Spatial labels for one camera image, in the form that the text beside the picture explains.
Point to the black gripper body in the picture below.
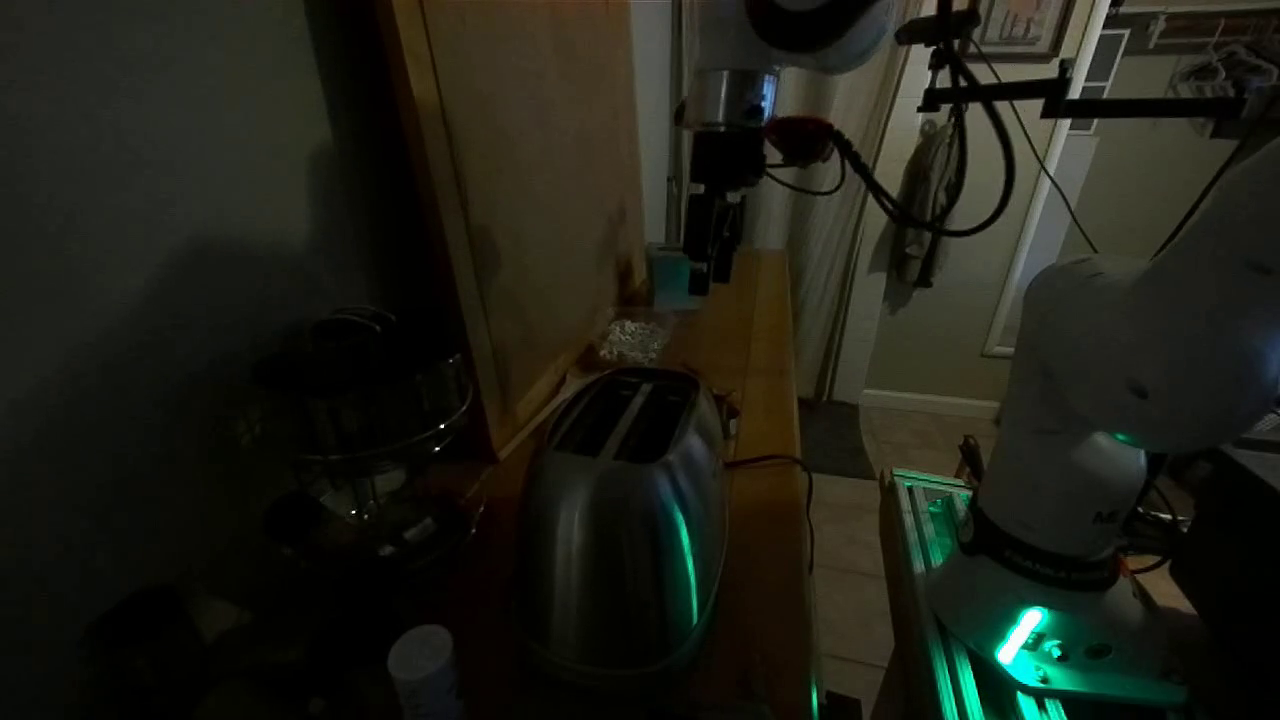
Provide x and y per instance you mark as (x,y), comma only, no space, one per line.
(731,162)

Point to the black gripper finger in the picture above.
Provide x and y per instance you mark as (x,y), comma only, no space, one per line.
(731,241)
(702,238)

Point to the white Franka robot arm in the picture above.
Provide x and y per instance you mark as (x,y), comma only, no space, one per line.
(1132,374)

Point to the clear dish with white pieces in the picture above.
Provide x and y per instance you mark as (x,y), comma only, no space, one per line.
(632,343)

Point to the wooden cabinet side panel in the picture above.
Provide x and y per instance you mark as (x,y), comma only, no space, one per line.
(533,202)

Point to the hanging grey towel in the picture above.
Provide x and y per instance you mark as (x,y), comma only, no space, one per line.
(926,202)

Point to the silver two-slot toaster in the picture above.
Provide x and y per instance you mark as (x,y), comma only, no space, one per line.
(621,532)

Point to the white cylindrical cup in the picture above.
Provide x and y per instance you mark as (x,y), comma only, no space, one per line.
(424,664)

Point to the black equipment box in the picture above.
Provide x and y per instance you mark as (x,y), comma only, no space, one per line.
(1243,563)

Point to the dark round container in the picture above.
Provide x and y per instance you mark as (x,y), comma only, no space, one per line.
(146,655)

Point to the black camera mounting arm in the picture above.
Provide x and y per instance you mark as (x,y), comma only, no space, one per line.
(1002,99)

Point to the white door frame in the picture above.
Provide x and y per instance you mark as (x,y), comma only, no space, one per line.
(1047,241)

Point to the framed wall picture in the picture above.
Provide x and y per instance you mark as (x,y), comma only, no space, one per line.
(1022,26)

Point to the aluminium frame with green light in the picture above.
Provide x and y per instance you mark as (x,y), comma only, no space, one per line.
(926,532)

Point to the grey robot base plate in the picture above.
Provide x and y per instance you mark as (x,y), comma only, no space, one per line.
(1067,643)

